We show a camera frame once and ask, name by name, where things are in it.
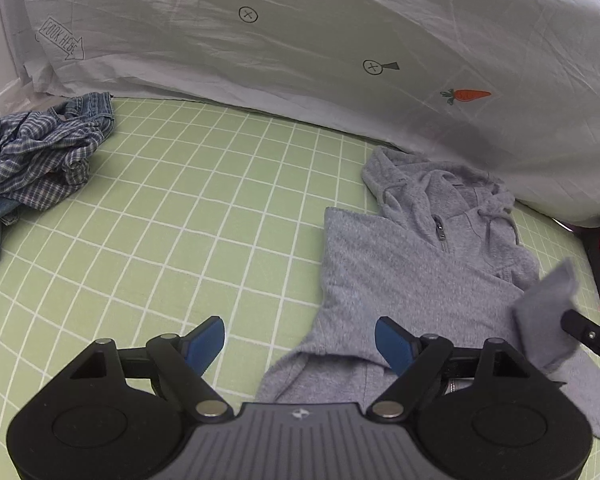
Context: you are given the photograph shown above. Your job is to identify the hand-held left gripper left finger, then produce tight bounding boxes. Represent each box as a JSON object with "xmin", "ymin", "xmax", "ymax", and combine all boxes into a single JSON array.
[{"xmin": 55, "ymin": 316, "xmax": 227, "ymax": 420}]

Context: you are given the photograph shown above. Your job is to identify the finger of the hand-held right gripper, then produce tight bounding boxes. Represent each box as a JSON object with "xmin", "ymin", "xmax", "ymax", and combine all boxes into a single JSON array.
[{"xmin": 561, "ymin": 309, "xmax": 600, "ymax": 374}]

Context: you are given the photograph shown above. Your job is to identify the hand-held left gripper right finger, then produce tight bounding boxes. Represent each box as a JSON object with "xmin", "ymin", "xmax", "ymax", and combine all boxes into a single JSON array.
[{"xmin": 367, "ymin": 316, "xmax": 551, "ymax": 421}]

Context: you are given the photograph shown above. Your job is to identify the grey zip hoodie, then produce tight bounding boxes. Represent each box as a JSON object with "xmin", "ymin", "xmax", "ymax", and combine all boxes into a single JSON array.
[{"xmin": 254, "ymin": 146, "xmax": 600, "ymax": 446}]

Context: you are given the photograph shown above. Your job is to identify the blue plaid shirt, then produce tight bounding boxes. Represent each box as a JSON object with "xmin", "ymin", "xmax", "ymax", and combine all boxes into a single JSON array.
[{"xmin": 0, "ymin": 107, "xmax": 109, "ymax": 211}]

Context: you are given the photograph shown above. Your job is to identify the blue denim jeans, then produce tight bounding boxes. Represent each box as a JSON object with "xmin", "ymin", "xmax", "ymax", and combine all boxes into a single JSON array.
[{"xmin": 0, "ymin": 91, "xmax": 117, "ymax": 281}]

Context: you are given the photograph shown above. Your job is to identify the white printed duvet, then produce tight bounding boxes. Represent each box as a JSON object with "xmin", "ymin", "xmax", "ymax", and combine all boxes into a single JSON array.
[{"xmin": 0, "ymin": 0, "xmax": 600, "ymax": 229}]

